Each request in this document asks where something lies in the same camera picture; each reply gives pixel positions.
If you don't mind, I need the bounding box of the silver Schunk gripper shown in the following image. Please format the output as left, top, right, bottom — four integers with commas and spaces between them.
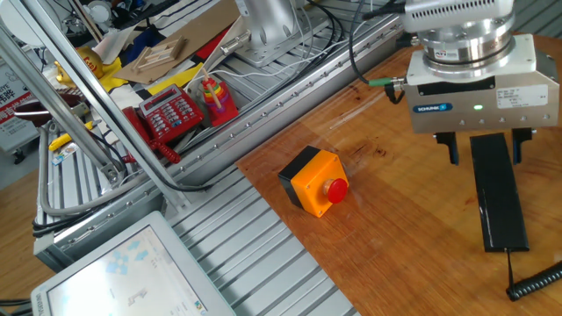
403, 33, 561, 167

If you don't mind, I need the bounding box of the black telephone handset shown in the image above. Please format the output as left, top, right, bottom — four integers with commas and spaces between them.
469, 133, 530, 253

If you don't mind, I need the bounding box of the black phone cord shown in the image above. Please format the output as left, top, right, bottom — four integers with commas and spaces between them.
505, 248, 562, 302

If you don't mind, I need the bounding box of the red toy telephone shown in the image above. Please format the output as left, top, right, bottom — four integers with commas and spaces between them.
138, 83, 206, 144

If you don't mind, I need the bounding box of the red telephone handset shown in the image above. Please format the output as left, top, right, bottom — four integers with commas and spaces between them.
121, 106, 155, 153

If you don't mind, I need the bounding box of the orange emergency stop button box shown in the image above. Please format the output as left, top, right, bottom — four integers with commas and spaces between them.
277, 145, 350, 219

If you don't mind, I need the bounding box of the silver robot mounting plate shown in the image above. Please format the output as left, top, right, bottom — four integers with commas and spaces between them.
234, 25, 337, 68

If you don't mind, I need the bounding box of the red sheet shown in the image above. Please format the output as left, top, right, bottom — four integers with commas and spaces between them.
195, 28, 232, 61

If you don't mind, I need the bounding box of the brown cardboard sheet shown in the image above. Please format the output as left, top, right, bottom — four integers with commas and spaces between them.
112, 0, 241, 85

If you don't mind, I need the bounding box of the yellow paper sheet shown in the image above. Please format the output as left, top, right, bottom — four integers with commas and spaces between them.
147, 63, 205, 96

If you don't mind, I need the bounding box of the small wooden rack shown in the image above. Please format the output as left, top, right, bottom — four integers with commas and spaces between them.
131, 35, 188, 75

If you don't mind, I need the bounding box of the dark blue cloth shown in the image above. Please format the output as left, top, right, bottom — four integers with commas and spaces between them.
120, 28, 163, 62

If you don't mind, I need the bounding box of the white touchscreen teach pendant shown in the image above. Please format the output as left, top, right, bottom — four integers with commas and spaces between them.
30, 210, 238, 316

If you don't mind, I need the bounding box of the golden piggy bank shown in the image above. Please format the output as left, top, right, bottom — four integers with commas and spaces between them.
53, 46, 105, 89

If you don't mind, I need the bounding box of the small printed packet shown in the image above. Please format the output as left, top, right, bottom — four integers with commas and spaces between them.
51, 142, 80, 167

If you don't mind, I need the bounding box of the dark maroon bowl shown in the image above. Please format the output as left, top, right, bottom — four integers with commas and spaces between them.
15, 94, 83, 128

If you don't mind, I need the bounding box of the white sign with red banner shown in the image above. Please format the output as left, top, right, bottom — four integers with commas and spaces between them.
0, 61, 40, 154

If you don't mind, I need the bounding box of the bolted aluminium table rail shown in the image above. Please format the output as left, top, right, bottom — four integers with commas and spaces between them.
32, 12, 409, 273

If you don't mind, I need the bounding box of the rainbow ring stacking toy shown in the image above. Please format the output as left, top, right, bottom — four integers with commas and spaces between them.
199, 68, 241, 128

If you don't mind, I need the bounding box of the red coiled phone cord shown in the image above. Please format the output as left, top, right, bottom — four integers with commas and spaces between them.
122, 139, 182, 165

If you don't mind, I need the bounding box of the long aluminium frame post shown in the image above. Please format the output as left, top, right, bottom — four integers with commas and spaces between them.
6, 0, 194, 210

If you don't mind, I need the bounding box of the yellow handled tool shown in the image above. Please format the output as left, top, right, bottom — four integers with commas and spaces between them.
47, 120, 96, 153

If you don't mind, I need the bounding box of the short aluminium frame strut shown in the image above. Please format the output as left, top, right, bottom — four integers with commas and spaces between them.
0, 24, 126, 185

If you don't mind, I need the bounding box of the black cable bundle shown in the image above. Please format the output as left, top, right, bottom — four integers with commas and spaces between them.
32, 205, 106, 239

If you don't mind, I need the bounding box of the grey flexible hose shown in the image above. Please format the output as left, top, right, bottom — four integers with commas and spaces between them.
37, 126, 150, 219

